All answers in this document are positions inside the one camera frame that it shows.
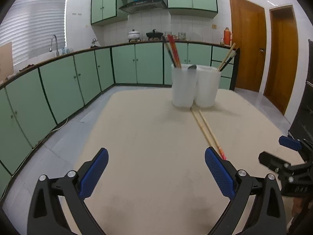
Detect red floral bamboo chopstick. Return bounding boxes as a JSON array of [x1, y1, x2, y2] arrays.
[[190, 109, 228, 161]]

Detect red-handled bamboo chopstick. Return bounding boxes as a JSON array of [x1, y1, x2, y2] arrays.
[[167, 34, 181, 69], [170, 35, 183, 69]]

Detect black chopstick with silver band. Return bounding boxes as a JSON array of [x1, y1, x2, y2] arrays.
[[162, 36, 176, 67]]

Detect thin red-end bamboo chopstick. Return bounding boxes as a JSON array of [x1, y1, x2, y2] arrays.
[[216, 42, 236, 72]]

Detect green lower kitchen cabinets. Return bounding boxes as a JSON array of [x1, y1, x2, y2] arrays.
[[0, 40, 241, 199]]

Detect person's right hand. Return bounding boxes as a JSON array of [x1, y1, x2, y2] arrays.
[[292, 197, 307, 217]]

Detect dark glass cabinet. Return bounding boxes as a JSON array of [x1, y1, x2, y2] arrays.
[[288, 40, 313, 142]]

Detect wooden door right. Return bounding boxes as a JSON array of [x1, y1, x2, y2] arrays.
[[264, 5, 299, 114]]

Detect wooden door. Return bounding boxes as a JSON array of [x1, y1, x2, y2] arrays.
[[230, 0, 266, 92], [264, 5, 299, 114]]

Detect white double utensil holder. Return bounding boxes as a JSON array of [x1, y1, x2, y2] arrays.
[[171, 64, 221, 108]]

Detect wooden door left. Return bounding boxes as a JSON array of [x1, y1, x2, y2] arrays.
[[230, 0, 266, 92]]

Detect orange thermos flask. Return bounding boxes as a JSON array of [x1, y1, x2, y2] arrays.
[[223, 27, 232, 46]]

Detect cardboard box with scale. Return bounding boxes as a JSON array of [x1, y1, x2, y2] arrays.
[[0, 42, 14, 82]]

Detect chrome sink faucet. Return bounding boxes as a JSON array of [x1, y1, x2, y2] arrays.
[[49, 34, 59, 57]]

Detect black wok with lid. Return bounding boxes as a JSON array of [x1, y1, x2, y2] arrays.
[[146, 29, 164, 40]]

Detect white enamel pot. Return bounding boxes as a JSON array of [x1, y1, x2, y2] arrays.
[[127, 29, 141, 42]]

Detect black range hood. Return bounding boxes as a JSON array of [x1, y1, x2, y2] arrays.
[[119, 0, 168, 14]]

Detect white window blinds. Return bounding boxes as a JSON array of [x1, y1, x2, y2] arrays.
[[1, 0, 67, 65]]

